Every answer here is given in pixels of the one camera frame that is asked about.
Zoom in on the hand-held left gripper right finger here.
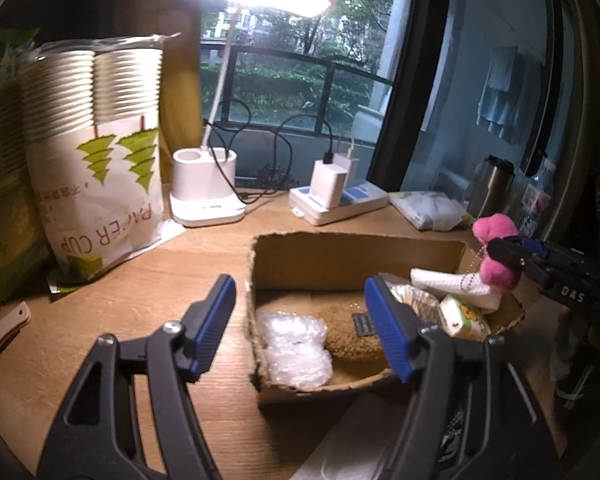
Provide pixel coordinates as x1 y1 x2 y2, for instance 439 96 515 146
364 275 556 480

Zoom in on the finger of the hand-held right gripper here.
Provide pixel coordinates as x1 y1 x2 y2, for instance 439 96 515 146
500 255 546 283
487 236 548 257

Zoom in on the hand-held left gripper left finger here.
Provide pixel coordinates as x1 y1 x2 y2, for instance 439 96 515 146
35 274 237 480

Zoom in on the pink plush toy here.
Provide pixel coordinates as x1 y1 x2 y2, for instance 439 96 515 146
472 213 523 291

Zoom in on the brown plush toy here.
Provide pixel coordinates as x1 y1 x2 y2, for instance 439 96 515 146
315 302 396 361

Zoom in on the white knitted cloth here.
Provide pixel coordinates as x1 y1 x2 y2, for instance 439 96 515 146
410 267 503 311

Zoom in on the small green-white carton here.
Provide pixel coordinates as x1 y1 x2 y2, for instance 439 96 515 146
437 294 492 342

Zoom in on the bubble wrap piece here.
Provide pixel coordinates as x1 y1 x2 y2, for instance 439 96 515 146
256 311 333 390

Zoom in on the cardboard box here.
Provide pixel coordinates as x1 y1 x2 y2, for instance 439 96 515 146
247 231 526 406

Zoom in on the clear water bottle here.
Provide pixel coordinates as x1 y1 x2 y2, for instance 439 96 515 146
517 157 556 238

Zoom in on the steel tumbler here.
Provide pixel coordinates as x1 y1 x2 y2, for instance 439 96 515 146
467 155 516 221

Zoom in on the white face mask pack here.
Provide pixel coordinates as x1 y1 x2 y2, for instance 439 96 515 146
390 191 473 232

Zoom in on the white desk lamp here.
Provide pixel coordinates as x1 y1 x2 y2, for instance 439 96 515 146
170 0 333 228

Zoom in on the white power strip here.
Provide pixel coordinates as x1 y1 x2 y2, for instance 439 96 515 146
288 180 390 226

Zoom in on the light blue hanging towel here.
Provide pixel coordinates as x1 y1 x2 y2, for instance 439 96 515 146
476 45 543 143

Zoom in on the pack of paper cups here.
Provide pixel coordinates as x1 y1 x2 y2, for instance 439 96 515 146
20 34 186 293

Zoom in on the white charger with black plug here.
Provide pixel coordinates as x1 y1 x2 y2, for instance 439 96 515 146
311 149 348 208

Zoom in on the green plastic pack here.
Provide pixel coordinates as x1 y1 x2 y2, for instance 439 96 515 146
0 27 51 306

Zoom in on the yellow curtain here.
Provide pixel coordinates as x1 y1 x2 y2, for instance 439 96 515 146
157 0 203 186

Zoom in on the black balcony railing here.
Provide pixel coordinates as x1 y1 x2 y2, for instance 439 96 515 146
200 40 396 136

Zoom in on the white charger with white cable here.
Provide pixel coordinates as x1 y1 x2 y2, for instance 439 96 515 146
335 132 360 188

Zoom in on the black cable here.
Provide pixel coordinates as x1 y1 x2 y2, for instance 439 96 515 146
202 99 337 206

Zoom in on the black window frame post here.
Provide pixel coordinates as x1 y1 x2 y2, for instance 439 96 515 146
367 0 453 193

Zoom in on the folding knife handle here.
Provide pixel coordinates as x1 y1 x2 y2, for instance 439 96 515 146
0 301 32 367

